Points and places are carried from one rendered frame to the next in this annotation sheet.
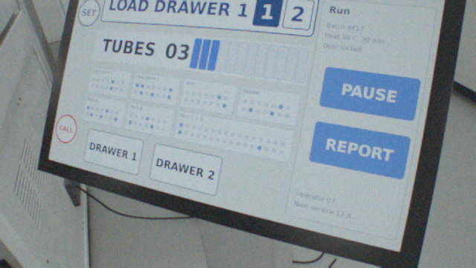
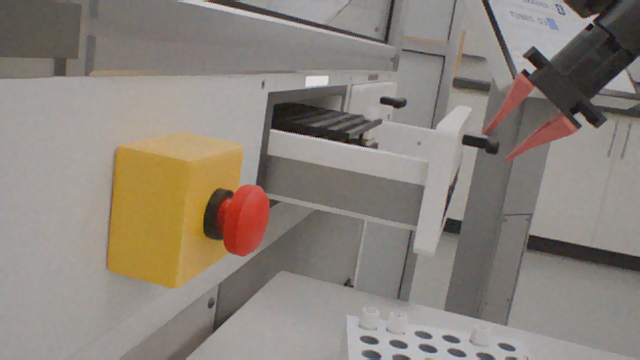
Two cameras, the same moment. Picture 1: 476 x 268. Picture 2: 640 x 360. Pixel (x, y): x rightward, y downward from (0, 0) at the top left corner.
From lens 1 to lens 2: 1.68 m
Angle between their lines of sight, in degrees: 59
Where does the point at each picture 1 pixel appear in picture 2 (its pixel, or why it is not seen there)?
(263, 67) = (571, 31)
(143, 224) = not seen: outside the picture
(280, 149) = not seen: hidden behind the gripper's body
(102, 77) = (519, 29)
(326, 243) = (621, 94)
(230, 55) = (559, 25)
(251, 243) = (538, 156)
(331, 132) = not seen: hidden behind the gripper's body
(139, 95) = (540, 40)
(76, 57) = (500, 18)
